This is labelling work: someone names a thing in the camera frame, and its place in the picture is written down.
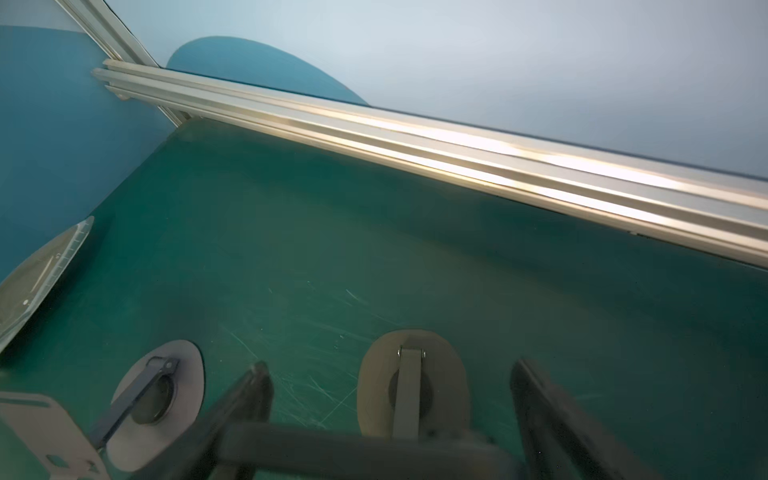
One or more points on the black phone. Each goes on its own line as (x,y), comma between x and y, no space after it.
(334,455)

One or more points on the grey round stand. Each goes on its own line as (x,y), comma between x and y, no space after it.
(157,400)

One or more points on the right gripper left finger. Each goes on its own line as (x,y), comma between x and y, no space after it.
(194,455)

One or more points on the aluminium frame left post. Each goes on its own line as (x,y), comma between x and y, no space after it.
(108,31)

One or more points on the grey garden trowel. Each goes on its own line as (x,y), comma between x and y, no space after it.
(25,289)

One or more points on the aluminium frame rear bar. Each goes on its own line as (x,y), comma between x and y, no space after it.
(719,213)

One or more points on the grey stand of rear phone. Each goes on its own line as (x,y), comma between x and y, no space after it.
(412,385)

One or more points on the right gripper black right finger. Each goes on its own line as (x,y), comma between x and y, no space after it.
(561,440)

